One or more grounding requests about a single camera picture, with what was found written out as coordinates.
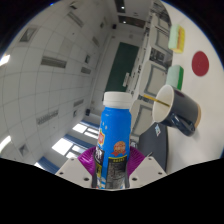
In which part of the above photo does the yellow and green sponge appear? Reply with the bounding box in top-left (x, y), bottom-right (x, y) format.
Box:
top-left (168, 23), bottom-right (186, 54)

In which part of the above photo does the green chalkboard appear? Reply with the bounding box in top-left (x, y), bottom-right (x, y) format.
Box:
top-left (104, 41), bottom-right (140, 94)

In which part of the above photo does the dark transom window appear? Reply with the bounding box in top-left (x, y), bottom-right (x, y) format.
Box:
top-left (118, 15), bottom-right (147, 29)

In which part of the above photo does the flat round red coaster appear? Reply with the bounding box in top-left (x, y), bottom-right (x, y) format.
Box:
top-left (191, 50), bottom-right (210, 77)

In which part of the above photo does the group of classroom desks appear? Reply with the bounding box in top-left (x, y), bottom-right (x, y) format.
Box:
top-left (143, 0), bottom-right (174, 101)

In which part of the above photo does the thin wooden stick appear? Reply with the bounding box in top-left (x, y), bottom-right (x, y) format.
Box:
top-left (143, 94), bottom-right (171, 108)

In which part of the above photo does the dark blue mug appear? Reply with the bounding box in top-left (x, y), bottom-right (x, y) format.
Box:
top-left (151, 84), bottom-right (202, 137)

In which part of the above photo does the group of tall windows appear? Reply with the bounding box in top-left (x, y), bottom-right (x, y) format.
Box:
top-left (51, 121), bottom-right (101, 160)

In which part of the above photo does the dark door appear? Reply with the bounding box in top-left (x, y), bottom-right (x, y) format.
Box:
top-left (114, 0), bottom-right (126, 14)

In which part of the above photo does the bunch of keys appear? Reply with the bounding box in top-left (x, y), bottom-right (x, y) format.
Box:
top-left (153, 123), bottom-right (163, 138)

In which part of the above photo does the blue drink bottle white cap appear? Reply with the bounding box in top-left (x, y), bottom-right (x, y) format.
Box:
top-left (94, 91), bottom-right (134, 190)

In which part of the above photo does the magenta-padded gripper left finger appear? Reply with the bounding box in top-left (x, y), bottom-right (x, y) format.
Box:
top-left (54, 146), bottom-right (101, 190)

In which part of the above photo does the group of classroom chairs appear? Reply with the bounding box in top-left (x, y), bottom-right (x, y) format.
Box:
top-left (128, 0), bottom-right (174, 138)

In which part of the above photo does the group of blue curtains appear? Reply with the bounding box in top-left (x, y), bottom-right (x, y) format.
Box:
top-left (33, 119), bottom-right (101, 175)

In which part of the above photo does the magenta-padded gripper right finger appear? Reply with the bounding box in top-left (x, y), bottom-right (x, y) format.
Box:
top-left (124, 146), bottom-right (168, 189)

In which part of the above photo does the group of ceiling lights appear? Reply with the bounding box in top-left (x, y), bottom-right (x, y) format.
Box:
top-left (0, 9), bottom-right (98, 158)

